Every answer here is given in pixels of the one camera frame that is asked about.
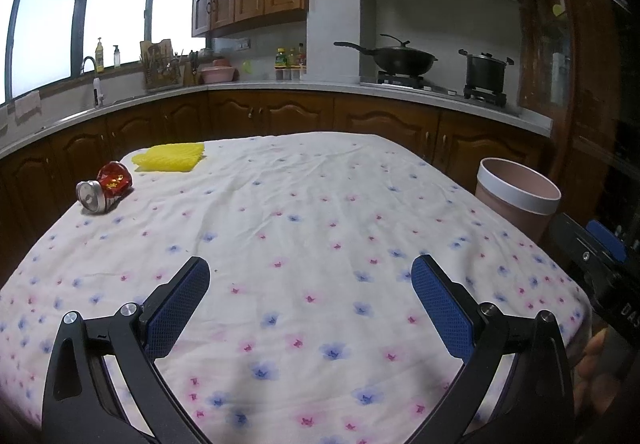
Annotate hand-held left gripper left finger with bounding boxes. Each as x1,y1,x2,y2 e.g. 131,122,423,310
41,255,213,444

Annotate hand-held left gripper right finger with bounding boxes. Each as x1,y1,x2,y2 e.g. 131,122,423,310
404,253,576,444

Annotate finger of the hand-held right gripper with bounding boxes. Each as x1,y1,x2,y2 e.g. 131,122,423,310
549,213,629,287

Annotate pink white-rimmed trash bin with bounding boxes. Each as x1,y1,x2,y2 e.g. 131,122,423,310
474,157,562,245

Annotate person's right hand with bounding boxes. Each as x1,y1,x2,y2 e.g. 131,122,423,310
571,328,621,427

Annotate crushed red drink can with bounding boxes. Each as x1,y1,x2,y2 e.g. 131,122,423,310
75,161,135,216

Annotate yellow foam fruit net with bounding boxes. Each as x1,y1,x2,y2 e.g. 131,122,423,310
130,141,207,174

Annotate floral white tablecloth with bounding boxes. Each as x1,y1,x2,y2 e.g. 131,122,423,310
0,131,594,444

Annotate tall wooden glass cabinet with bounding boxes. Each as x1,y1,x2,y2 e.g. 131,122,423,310
516,0,640,245

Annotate black cooking pot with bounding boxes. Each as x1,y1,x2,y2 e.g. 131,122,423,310
458,49,515,94

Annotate steel gas stove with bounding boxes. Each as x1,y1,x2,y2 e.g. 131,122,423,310
360,71,522,118

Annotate wooden base cabinets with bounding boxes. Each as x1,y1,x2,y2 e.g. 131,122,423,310
0,89,551,277

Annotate pink plastic basin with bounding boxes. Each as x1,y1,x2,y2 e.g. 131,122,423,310
197,58,239,84

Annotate wooden dish rack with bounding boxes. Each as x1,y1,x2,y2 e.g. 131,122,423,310
139,39,185,91

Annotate white kitchen countertop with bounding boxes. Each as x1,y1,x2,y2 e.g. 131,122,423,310
0,78,554,161

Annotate chrome kitchen faucet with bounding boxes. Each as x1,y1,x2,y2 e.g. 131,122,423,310
81,55,106,108

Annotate white hanging towel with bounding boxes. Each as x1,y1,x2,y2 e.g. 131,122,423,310
13,91,42,123

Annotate black wok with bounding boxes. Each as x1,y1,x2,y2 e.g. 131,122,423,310
333,34,440,76

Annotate kitchen window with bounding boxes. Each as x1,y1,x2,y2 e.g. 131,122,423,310
0,0,207,106

